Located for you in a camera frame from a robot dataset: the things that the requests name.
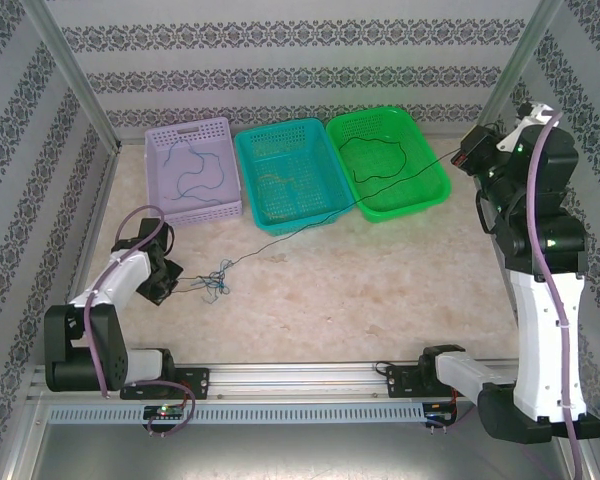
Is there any thin blue cable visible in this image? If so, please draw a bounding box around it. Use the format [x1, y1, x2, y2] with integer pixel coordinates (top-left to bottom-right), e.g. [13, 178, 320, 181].
[194, 258, 232, 306]
[161, 138, 206, 199]
[176, 152, 230, 206]

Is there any purple plastic basket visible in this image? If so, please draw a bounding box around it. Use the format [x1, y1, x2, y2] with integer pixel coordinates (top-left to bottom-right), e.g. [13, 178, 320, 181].
[144, 117, 245, 229]

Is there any thin black cable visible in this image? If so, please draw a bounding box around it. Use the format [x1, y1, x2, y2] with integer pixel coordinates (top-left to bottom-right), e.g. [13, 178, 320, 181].
[338, 135, 407, 185]

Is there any pile of strings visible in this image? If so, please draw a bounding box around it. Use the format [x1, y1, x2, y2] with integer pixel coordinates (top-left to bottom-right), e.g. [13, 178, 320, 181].
[174, 152, 456, 296]

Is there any thin tan cable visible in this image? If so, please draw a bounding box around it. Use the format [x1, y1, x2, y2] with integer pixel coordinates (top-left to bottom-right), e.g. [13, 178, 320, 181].
[257, 172, 301, 194]

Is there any teal plastic basket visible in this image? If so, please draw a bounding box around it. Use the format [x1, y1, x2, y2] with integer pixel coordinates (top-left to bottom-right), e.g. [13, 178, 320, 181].
[233, 118, 355, 237]

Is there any green plastic basket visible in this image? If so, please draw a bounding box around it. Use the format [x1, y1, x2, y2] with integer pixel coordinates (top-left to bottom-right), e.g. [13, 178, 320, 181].
[325, 106, 453, 224]

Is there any left circuit board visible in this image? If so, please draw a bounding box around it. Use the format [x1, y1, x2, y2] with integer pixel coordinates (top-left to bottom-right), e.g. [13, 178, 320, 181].
[143, 404, 187, 420]

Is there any circuit board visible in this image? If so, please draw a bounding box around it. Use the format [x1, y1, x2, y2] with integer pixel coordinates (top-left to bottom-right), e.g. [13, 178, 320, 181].
[423, 405, 459, 427]
[143, 404, 187, 420]

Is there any grey metal panel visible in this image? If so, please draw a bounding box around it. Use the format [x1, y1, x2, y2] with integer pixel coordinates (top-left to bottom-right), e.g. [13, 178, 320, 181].
[9, 399, 599, 480]

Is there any right circuit board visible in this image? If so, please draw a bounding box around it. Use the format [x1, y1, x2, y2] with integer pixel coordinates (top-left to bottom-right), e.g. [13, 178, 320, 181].
[423, 405, 459, 427]

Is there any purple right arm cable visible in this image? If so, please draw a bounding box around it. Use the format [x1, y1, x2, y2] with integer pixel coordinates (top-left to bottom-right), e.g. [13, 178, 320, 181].
[449, 110, 584, 480]

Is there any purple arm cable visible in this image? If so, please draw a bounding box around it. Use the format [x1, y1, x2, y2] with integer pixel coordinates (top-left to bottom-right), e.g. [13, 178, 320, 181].
[449, 110, 584, 480]
[82, 204, 196, 437]

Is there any aluminium frame post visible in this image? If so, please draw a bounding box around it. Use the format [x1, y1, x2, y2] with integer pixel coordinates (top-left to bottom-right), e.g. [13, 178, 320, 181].
[22, 0, 123, 151]
[467, 0, 565, 149]

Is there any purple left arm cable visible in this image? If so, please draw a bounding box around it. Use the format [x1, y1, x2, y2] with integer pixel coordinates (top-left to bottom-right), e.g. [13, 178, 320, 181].
[82, 204, 196, 437]

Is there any aluminium side rail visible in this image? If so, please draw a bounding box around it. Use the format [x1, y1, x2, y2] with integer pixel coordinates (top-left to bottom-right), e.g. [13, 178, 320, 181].
[48, 147, 124, 365]

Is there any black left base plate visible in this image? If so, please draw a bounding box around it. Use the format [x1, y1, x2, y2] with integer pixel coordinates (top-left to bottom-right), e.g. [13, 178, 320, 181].
[118, 367, 212, 401]

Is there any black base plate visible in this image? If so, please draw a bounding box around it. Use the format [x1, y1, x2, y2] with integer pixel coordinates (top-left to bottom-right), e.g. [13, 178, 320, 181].
[118, 367, 212, 401]
[384, 364, 461, 400]

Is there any aluminium mounting rail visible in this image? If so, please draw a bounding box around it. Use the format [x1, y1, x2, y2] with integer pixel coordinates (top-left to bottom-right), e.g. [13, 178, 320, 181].
[27, 360, 570, 402]

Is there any white slotted cable duct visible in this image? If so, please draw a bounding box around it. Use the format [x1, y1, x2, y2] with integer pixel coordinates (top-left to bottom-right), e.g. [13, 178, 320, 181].
[46, 402, 427, 425]

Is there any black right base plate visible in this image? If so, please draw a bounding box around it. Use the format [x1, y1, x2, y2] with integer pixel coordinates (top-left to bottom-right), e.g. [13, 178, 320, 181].
[384, 364, 461, 400]

